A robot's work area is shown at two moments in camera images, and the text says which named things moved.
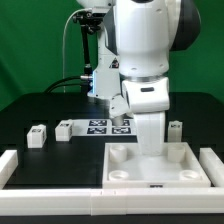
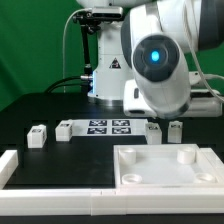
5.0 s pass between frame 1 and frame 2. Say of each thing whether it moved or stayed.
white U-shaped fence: stayed
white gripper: moved
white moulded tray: moved
